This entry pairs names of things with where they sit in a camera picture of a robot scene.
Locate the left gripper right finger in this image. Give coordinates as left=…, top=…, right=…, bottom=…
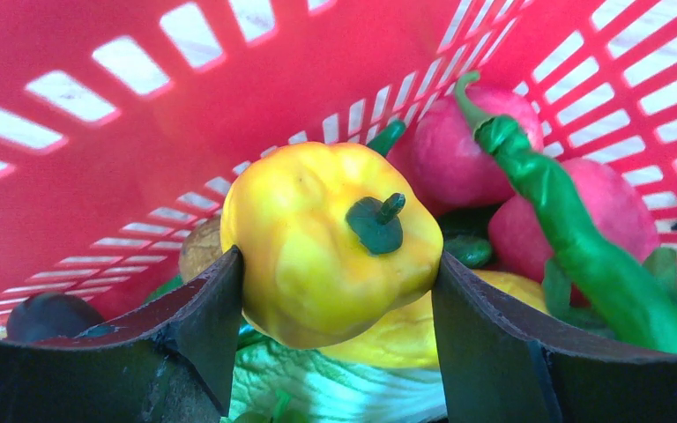
left=432, top=254, right=677, bottom=422

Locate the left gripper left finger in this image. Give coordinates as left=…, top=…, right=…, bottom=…
left=0, top=249, right=243, bottom=422

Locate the green chili pepper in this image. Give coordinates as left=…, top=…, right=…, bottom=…
left=454, top=70, right=677, bottom=354

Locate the yellow bell pepper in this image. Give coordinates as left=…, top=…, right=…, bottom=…
left=219, top=142, right=443, bottom=349

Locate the red plastic shopping basket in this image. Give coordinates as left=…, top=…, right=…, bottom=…
left=0, top=1, right=677, bottom=332

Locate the yellow mango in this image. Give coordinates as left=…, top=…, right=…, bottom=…
left=318, top=269, right=547, bottom=369

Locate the green cabbage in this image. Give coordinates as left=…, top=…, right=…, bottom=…
left=225, top=323, right=448, bottom=422

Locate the brown kiwi fruit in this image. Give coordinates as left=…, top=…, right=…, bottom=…
left=178, top=216, right=223, bottom=284

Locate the green leafy vegetable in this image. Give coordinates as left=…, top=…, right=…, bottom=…
left=543, top=236, right=677, bottom=354

